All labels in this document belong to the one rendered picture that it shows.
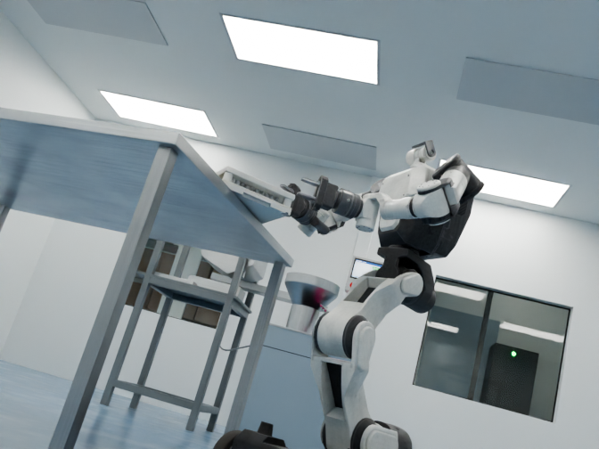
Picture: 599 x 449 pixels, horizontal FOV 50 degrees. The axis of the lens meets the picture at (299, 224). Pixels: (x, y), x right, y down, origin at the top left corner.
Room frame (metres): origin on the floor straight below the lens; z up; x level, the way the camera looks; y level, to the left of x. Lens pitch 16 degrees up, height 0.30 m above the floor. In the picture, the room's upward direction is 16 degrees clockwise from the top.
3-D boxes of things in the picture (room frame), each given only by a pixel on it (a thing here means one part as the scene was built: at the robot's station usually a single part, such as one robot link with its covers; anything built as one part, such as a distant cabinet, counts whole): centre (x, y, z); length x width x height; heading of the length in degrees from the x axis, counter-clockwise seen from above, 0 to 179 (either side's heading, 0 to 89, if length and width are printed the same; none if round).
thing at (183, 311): (6.95, 1.14, 1.43); 1.32 x 0.01 x 1.11; 79
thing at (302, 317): (4.13, -0.25, 0.95); 0.49 x 0.36 x 0.38; 79
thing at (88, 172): (2.29, 0.87, 0.86); 1.50 x 1.10 x 0.04; 70
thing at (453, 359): (6.30, -2.17, 1.43); 1.38 x 0.01 x 1.16; 79
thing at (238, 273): (4.73, 0.36, 0.75); 1.43 x 1.06 x 1.50; 79
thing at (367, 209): (2.10, -0.19, 1.00); 0.11 x 0.11 x 0.11; 15
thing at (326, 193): (2.06, -0.08, 1.01); 0.12 x 0.10 x 0.13; 105
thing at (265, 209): (2.02, 0.20, 0.89); 0.24 x 0.24 x 0.02; 24
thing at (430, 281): (2.33, -0.45, 0.87); 0.28 x 0.13 x 0.18; 137
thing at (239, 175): (2.02, 0.20, 0.94); 0.25 x 0.24 x 0.02; 114
